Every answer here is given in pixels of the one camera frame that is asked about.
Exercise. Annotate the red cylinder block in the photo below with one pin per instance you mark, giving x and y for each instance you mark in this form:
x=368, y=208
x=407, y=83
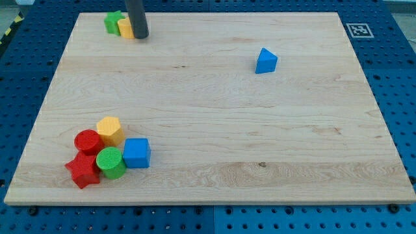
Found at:
x=89, y=142

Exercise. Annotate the yellow hexagon block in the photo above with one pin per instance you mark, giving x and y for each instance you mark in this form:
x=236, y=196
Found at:
x=110, y=131

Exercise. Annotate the yellow heart block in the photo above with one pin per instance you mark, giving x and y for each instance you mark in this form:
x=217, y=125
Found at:
x=125, y=28

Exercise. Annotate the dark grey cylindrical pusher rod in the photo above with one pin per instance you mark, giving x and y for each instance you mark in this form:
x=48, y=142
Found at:
x=137, y=17

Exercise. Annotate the green star block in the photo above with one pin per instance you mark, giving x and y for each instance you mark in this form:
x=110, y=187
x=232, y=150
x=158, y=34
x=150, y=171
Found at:
x=111, y=22

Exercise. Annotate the blue cube block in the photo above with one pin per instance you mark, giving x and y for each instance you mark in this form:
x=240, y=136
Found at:
x=137, y=153

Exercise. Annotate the green cylinder block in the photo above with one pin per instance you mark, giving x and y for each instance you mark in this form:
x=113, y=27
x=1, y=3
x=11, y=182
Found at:
x=110, y=161

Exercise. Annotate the black bolt front right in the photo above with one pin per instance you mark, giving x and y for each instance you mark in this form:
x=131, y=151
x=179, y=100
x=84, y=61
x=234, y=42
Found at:
x=393, y=208

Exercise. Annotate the red star block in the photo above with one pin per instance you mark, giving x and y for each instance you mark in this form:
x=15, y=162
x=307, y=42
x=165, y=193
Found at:
x=84, y=170

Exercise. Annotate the black bolt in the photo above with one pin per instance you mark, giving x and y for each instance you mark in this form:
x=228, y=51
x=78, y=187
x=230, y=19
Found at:
x=393, y=208
x=32, y=210

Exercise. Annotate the white fiducial marker tag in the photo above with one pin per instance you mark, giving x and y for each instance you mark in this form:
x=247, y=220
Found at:
x=359, y=30

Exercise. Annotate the blue triangle block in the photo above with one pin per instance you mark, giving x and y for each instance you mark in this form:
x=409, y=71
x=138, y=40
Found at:
x=266, y=62

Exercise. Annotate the light wooden board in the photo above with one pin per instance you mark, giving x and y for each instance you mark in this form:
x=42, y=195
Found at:
x=310, y=133

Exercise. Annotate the black bolt front left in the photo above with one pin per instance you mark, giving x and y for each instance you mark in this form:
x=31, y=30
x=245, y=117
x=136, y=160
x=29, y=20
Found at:
x=32, y=210

